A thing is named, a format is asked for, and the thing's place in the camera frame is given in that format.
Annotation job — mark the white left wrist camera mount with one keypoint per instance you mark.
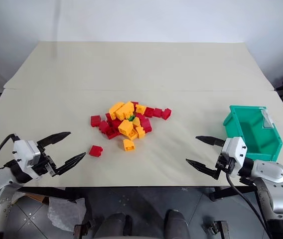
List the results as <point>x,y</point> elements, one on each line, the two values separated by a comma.
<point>23,154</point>

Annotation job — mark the green plastic bin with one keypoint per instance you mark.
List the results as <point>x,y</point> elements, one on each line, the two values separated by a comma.
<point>256,139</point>

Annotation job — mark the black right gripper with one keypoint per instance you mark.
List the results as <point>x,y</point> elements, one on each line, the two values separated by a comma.
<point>225,164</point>

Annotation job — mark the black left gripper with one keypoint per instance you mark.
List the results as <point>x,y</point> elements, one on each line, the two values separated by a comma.
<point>45,165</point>

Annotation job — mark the crumpled clear plastic wrap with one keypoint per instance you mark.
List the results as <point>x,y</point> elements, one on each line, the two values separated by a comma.
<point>65,214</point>

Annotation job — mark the green plastic building brick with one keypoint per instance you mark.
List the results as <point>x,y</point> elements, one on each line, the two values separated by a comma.
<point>131,118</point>

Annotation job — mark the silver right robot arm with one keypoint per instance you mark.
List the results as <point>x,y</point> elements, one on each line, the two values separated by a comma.
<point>273,179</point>

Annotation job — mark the brown cardboard piece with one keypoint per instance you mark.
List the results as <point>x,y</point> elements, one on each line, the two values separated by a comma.
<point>38,198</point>

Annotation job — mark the black table frame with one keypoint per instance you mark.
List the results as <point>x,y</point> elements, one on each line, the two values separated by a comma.
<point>141,189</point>

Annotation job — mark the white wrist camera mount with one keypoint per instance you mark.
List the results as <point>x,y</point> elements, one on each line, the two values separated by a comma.
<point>23,154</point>
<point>236,152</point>

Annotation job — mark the clear bin label holder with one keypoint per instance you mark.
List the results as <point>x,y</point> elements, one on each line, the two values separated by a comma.
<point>268,120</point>

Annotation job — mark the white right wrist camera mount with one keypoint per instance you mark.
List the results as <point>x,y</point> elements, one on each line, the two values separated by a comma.
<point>236,152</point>

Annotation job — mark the dark rounded shape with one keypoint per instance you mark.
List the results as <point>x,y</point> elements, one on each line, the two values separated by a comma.
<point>115,226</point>
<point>177,225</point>

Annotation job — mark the red toy block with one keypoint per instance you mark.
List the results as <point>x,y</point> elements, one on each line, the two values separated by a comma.
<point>112,134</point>
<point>116,123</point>
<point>140,117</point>
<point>108,117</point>
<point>95,151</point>
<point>149,112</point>
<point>103,127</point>
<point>147,125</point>
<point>95,120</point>
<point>158,112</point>
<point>166,113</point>

